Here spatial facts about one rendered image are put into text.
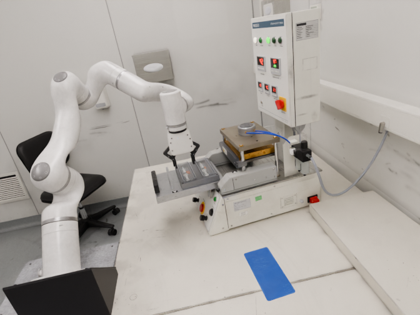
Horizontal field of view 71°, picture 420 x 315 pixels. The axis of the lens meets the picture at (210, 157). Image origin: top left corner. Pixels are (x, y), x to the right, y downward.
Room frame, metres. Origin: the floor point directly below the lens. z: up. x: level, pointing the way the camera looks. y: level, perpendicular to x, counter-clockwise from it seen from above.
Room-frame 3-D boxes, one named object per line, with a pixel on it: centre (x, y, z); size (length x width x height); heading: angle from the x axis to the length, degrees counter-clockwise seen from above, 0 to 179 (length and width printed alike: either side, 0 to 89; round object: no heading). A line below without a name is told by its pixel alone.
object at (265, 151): (1.22, -0.18, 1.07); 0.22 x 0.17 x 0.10; 11
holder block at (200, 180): (1.18, 0.07, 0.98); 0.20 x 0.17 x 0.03; 11
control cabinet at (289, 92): (1.26, -0.36, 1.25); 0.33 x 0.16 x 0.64; 11
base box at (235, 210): (1.21, -0.18, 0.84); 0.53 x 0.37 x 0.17; 101
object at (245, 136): (1.22, -0.22, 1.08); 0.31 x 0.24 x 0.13; 11
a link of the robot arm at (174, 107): (1.18, 0.11, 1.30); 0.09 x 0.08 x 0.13; 147
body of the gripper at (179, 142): (1.17, 0.11, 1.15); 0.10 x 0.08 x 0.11; 101
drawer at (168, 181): (1.17, 0.12, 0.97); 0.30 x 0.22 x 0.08; 101
